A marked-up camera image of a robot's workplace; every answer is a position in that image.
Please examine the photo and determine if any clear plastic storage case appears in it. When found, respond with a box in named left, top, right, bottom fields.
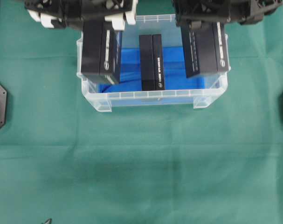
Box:
left=76, top=14, right=228, bottom=112

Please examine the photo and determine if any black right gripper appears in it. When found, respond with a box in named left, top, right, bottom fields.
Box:
left=172, top=0, right=283, bottom=27

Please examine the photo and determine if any blue cloth in case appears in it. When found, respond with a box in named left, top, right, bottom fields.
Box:
left=98, top=47, right=208, bottom=93

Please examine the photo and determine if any black box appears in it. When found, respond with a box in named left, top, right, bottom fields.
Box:
left=139, top=34, right=165, bottom=91
left=180, top=22, right=230, bottom=78
left=81, top=21, right=123, bottom=85

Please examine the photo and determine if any green table cloth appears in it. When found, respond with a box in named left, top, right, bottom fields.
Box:
left=0, top=0, right=283, bottom=224

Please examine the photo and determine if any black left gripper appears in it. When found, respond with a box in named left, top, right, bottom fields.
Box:
left=24, top=0, right=138, bottom=31

